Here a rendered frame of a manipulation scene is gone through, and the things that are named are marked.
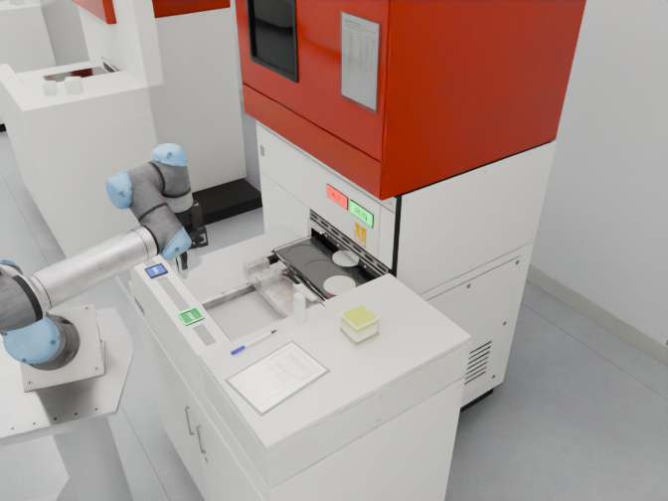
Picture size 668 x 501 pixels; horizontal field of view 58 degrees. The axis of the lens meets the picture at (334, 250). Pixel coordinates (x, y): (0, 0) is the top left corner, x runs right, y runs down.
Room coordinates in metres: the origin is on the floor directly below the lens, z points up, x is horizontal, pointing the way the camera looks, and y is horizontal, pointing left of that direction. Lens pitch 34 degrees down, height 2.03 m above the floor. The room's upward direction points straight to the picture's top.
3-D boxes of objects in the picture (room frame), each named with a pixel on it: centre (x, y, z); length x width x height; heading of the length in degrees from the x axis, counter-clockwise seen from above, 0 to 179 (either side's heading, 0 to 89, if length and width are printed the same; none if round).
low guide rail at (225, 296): (1.59, 0.25, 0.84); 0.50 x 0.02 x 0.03; 125
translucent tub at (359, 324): (1.19, -0.07, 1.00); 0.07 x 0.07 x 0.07; 35
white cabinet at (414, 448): (1.40, 0.17, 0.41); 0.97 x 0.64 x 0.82; 35
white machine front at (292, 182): (1.81, 0.05, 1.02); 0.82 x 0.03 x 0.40; 35
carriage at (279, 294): (1.48, 0.16, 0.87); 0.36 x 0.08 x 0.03; 35
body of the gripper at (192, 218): (1.28, 0.37, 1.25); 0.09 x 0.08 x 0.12; 125
